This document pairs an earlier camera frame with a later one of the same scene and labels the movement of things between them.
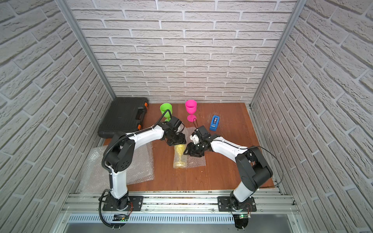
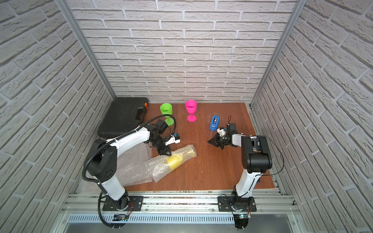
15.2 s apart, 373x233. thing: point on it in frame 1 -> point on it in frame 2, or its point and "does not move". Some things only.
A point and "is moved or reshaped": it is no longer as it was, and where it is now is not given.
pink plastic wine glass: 191,108 does not move
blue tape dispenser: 214,122 does not move
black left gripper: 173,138 -> 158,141
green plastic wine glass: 166,109 does not move
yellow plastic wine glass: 179,148 is moved or reshaped
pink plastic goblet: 94,180 does not move
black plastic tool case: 125,115 does not move
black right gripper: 191,151 -> 215,141
